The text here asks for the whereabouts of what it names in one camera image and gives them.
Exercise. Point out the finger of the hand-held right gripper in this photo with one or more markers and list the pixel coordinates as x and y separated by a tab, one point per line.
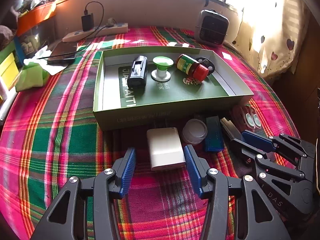
257	140
245	150

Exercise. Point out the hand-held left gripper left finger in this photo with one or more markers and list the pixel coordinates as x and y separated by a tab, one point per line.
127	170

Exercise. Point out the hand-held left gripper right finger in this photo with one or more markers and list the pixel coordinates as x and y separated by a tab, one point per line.
193	172

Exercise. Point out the blue translucent usb device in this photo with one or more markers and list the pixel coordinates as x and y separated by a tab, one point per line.
213	137

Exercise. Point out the white charger adapter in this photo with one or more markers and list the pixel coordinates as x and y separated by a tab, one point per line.
163	147

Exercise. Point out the clear round container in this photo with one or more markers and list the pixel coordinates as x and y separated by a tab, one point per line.
195	131

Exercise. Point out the green cardboard box tray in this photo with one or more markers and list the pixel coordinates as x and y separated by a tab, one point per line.
112	120

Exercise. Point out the black round disc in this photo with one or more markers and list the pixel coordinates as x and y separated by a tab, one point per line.
210	66

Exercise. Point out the black rectangular device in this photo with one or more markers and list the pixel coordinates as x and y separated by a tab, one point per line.
137	72

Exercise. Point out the brown bottle red cap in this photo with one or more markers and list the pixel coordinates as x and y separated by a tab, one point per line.
186	63

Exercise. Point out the green and white knob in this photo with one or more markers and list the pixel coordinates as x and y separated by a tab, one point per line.
162	61

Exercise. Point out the pink green plaid blanket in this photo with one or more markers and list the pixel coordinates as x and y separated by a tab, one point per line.
62	142

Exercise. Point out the cream curtain with hearts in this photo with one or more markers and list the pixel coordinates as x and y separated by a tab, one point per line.
275	30

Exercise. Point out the small grey desk heater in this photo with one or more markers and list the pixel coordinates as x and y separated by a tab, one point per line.
212	28

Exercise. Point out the green tissue pack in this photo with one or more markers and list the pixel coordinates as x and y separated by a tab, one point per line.
30	78

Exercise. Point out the black smartphone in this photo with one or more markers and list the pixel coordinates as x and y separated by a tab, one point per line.
62	52

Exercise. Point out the white flat slab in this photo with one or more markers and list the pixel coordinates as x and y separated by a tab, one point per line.
6	100

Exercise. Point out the white power strip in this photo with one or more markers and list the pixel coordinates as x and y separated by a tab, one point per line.
75	36

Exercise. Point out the white plug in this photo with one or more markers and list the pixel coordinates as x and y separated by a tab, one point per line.
111	22

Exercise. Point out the black charger plug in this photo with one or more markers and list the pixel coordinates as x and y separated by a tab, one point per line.
87	22

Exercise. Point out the yellow box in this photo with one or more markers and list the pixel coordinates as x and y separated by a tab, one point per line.
7	72

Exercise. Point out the green cardboard carton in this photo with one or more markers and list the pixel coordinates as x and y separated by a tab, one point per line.
6	52

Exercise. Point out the orange box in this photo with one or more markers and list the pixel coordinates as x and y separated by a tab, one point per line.
35	17

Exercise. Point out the brown checked cloth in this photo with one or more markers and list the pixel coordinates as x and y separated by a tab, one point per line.
5	36

